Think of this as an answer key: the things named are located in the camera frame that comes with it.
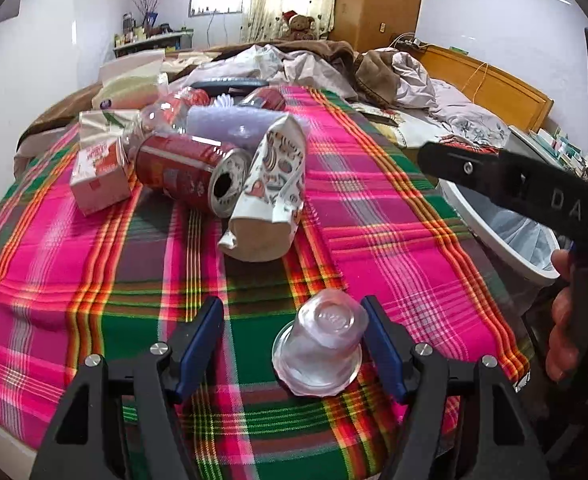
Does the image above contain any white dinosaur paper bag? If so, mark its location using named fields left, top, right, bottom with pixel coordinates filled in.
left=78, top=110, right=139, bottom=148

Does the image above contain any wooden wardrobe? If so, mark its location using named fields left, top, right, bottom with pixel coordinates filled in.
left=329, top=0, right=422, bottom=52

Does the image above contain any black smartphone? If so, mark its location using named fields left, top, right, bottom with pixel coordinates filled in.
left=361, top=112, right=398, bottom=127

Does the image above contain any person's right hand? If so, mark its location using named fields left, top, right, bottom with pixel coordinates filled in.
left=545, top=249, right=579, bottom=382

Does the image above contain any wooden headboard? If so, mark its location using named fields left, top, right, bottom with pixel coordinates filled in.
left=401, top=44, right=554, bottom=132

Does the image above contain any brown teddy bear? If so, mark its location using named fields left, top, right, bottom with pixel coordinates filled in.
left=280, top=11, right=317, bottom=41

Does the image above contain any grey nightstand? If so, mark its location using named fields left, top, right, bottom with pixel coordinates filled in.
left=507, top=125, right=588, bottom=181

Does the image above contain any wall shelf with items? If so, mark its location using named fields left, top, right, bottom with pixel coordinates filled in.
left=113, top=12, right=194, bottom=58

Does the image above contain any light pink duvet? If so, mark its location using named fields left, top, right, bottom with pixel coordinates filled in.
left=168, top=43, right=513, bottom=149

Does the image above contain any patterned crushed paper cup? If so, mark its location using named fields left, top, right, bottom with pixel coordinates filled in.
left=218, top=114, right=307, bottom=262

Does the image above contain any pink green plaid cloth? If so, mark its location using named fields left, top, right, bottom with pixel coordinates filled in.
left=0, top=87, right=529, bottom=479

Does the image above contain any dark blue glasses case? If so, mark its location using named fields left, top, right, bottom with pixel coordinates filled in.
left=189, top=77, right=269, bottom=98

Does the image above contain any floral bed sheet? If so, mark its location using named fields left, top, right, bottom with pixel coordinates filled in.
left=351, top=103, right=510, bottom=150

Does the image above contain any clear plastic cup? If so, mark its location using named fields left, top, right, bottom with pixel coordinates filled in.
left=272, top=288, right=369, bottom=398

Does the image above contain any tissue pack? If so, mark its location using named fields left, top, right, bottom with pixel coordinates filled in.
left=91, top=50, right=169, bottom=110

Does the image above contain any small red drink can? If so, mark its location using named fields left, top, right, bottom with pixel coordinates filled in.
left=237, top=86, right=286, bottom=112

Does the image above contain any white foam net piece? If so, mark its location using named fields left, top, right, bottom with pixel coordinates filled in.
left=210, top=93, right=236, bottom=108

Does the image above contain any white trash bin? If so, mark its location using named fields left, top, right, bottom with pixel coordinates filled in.
left=437, top=179, right=559, bottom=287

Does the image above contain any large red drink can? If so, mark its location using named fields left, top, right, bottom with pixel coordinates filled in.
left=134, top=133, right=251, bottom=218

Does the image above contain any clear cola plastic bottle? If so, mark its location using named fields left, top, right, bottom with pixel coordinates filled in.
left=122, top=87, right=210, bottom=162

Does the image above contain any brown blanket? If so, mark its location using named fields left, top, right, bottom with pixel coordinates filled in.
left=15, top=39, right=410, bottom=151

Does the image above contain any strawberry milk carton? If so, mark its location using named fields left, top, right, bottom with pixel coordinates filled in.
left=70, top=139, right=131, bottom=216

